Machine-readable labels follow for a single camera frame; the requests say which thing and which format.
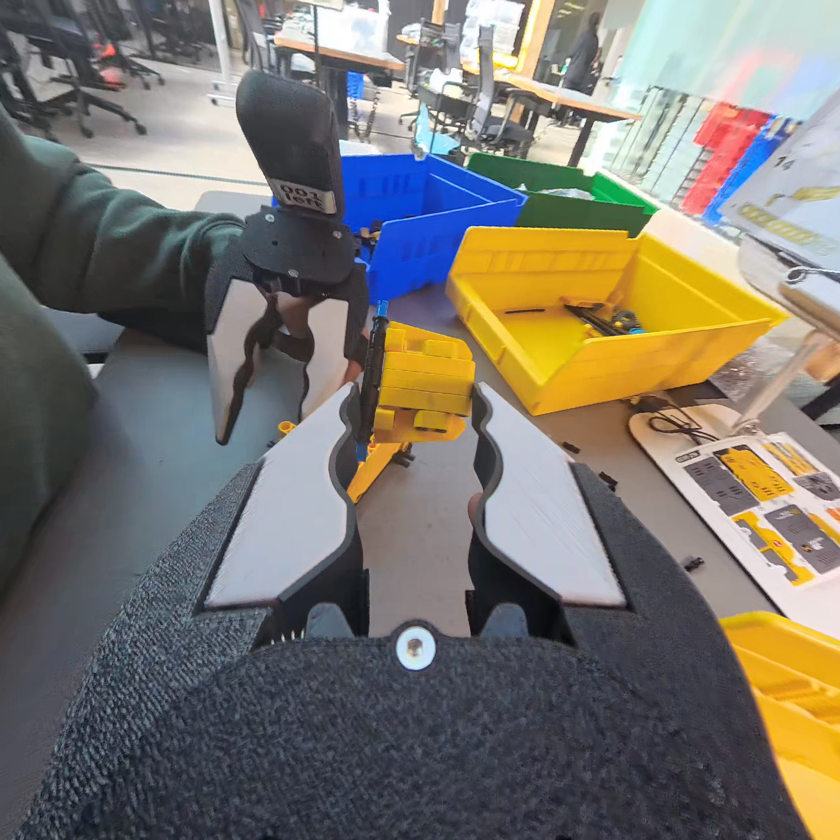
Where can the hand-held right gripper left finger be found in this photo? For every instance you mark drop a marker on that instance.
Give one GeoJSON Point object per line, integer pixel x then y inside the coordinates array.
{"type": "Point", "coordinates": [282, 531]}

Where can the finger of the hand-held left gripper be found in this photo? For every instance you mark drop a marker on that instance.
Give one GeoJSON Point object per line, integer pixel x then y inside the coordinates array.
{"type": "Point", "coordinates": [226, 341]}
{"type": "Point", "coordinates": [328, 354]}

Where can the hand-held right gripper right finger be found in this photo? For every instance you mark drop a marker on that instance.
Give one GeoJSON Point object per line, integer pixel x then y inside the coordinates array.
{"type": "Point", "coordinates": [544, 531]}

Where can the black lego connector blue pin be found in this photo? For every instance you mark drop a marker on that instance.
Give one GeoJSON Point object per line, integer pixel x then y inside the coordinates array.
{"type": "Point", "coordinates": [377, 341]}

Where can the yellow lego panel assembly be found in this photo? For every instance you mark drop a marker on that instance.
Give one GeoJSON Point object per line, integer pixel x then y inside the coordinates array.
{"type": "Point", "coordinates": [426, 380]}

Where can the blue storage bin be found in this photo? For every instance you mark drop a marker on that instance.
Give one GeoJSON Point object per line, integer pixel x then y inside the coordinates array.
{"type": "Point", "coordinates": [407, 256]}

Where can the yellow grey lego build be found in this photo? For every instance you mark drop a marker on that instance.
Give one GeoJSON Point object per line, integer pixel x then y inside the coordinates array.
{"type": "Point", "coordinates": [375, 469]}

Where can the yellow storage bin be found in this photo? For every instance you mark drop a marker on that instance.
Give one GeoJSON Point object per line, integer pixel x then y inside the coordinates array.
{"type": "Point", "coordinates": [787, 709]}
{"type": "Point", "coordinates": [656, 374]}

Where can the person's left forearm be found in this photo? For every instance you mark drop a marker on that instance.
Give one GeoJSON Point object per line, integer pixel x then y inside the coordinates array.
{"type": "Point", "coordinates": [98, 249]}

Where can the thin black lego axle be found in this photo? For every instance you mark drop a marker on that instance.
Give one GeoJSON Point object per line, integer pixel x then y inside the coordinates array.
{"type": "Point", "coordinates": [525, 310]}

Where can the lego instruction booklet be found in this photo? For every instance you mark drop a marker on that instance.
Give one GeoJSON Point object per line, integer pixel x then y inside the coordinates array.
{"type": "Point", "coordinates": [754, 499]}

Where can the loose lego gear parts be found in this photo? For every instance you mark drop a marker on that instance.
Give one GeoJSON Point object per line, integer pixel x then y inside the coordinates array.
{"type": "Point", "coordinates": [607, 318]}

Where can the person's left hand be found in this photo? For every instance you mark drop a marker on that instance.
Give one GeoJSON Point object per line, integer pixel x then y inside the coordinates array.
{"type": "Point", "coordinates": [295, 315]}

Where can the person's right hand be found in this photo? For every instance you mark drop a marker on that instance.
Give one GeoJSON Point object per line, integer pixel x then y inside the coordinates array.
{"type": "Point", "coordinates": [475, 510]}

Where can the white board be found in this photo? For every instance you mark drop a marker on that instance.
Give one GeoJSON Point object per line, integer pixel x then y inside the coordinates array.
{"type": "Point", "coordinates": [661, 454]}

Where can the wooden desk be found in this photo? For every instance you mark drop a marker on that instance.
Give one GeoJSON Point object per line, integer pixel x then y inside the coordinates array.
{"type": "Point", "coordinates": [564, 92]}
{"type": "Point", "coordinates": [341, 59]}

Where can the black office chair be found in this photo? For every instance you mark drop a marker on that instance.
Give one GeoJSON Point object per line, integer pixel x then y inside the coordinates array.
{"type": "Point", "coordinates": [489, 98]}
{"type": "Point", "coordinates": [85, 79]}

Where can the bubble wrap sheet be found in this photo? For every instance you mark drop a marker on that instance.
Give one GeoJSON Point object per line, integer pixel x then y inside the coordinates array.
{"type": "Point", "coordinates": [741, 371]}

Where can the green storage bin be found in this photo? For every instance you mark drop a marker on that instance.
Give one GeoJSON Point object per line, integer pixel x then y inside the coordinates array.
{"type": "Point", "coordinates": [577, 210]}

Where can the open instruction manual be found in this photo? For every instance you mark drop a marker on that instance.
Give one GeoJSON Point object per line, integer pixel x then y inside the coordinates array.
{"type": "Point", "coordinates": [787, 190]}

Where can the rack of red blue bins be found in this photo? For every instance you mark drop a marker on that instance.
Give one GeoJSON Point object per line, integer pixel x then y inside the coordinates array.
{"type": "Point", "coordinates": [728, 151]}

